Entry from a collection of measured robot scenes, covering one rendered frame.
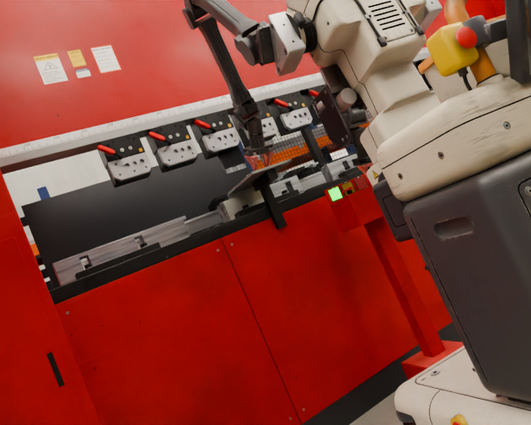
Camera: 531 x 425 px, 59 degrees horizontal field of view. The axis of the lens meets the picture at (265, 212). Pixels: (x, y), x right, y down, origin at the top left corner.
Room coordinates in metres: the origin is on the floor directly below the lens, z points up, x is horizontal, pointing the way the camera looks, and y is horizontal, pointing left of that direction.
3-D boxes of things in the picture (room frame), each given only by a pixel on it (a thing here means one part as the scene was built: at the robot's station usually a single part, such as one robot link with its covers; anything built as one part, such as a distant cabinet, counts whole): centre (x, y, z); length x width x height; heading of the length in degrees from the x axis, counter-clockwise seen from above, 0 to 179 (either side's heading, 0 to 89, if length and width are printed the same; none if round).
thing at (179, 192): (2.33, 0.49, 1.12); 1.13 x 0.02 x 0.44; 118
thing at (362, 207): (1.80, -0.36, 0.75); 0.20 x 0.16 x 0.18; 108
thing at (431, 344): (1.80, -0.36, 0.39); 0.06 x 0.06 x 0.54; 18
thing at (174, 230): (1.73, 0.52, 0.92); 0.50 x 0.06 x 0.10; 118
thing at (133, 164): (1.79, 0.41, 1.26); 0.15 x 0.09 x 0.17; 118
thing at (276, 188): (2.02, -0.01, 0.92); 0.39 x 0.06 x 0.10; 118
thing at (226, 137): (1.98, 0.06, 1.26); 0.15 x 0.09 x 0.17; 118
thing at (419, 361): (1.77, -0.37, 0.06); 0.25 x 0.20 x 0.12; 18
